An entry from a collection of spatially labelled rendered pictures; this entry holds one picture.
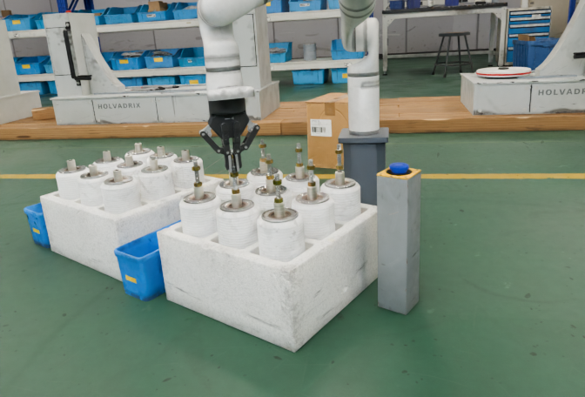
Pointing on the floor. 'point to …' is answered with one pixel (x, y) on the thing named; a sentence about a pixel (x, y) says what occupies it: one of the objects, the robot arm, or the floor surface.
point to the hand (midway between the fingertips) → (232, 162)
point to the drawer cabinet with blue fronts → (527, 26)
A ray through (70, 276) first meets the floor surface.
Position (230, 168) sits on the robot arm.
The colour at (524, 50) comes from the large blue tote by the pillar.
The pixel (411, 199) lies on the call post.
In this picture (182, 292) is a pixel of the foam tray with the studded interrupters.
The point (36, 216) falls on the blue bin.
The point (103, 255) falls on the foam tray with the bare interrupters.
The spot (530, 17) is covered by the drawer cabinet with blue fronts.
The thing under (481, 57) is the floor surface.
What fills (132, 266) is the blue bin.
